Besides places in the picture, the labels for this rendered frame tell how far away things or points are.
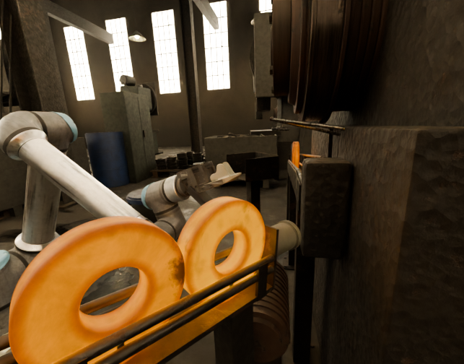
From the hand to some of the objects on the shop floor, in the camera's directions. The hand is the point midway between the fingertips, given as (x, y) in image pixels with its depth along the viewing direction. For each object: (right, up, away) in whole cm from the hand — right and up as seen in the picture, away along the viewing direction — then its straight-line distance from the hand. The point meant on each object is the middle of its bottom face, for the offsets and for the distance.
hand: (237, 177), depth 67 cm
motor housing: (+7, -76, -1) cm, 76 cm away
